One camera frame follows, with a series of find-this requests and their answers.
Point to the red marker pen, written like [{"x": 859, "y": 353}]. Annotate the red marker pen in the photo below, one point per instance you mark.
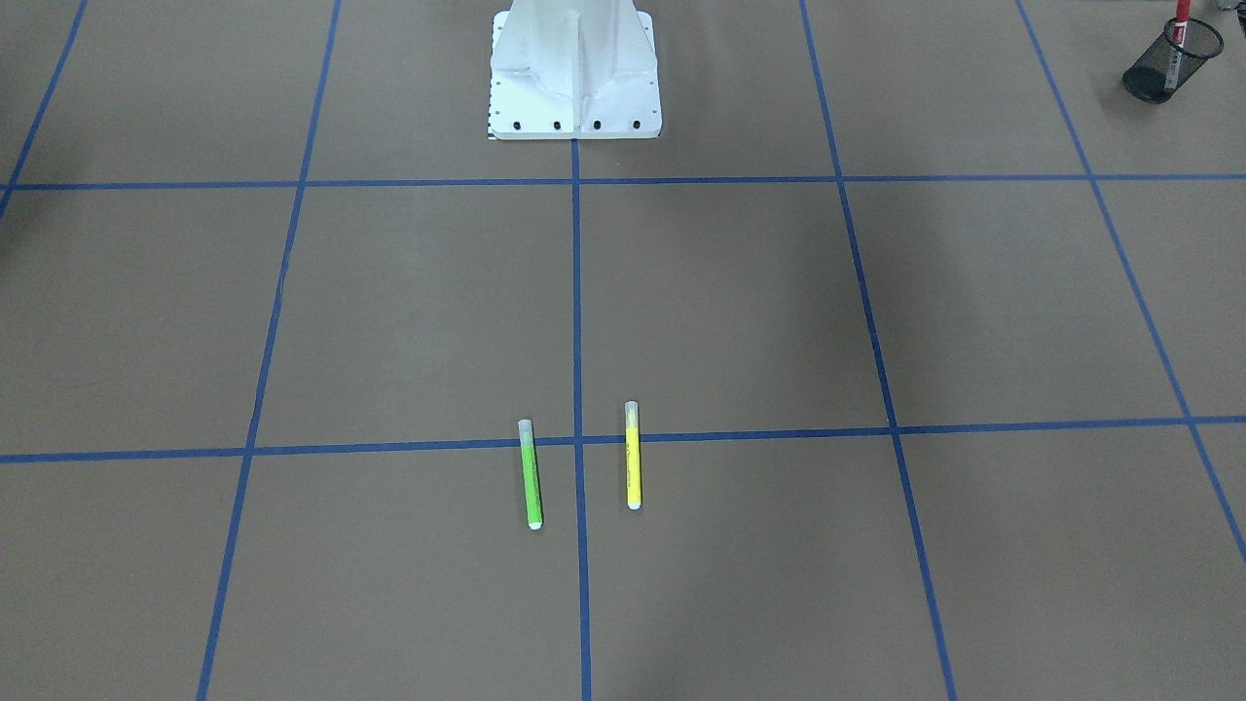
[{"x": 1177, "y": 34}]

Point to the yellow highlighter pen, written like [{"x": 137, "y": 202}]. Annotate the yellow highlighter pen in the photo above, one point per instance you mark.
[{"x": 632, "y": 442}]

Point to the green highlighter pen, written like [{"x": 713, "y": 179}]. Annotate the green highlighter pen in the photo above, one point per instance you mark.
[{"x": 530, "y": 475}]

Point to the black mesh pen cup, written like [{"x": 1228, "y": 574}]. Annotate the black mesh pen cup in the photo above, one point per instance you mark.
[{"x": 1144, "y": 79}]

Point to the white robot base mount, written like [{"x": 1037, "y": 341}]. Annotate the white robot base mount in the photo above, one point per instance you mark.
[{"x": 574, "y": 70}]

